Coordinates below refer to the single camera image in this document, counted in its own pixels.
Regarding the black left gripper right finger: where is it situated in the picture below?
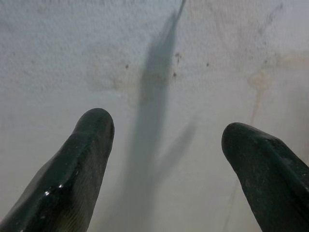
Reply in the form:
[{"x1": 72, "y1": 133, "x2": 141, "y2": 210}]
[{"x1": 221, "y1": 122, "x2": 309, "y2": 232}]

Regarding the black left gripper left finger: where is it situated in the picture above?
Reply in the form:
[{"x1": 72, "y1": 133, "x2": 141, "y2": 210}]
[{"x1": 0, "y1": 108, "x2": 115, "y2": 232}]

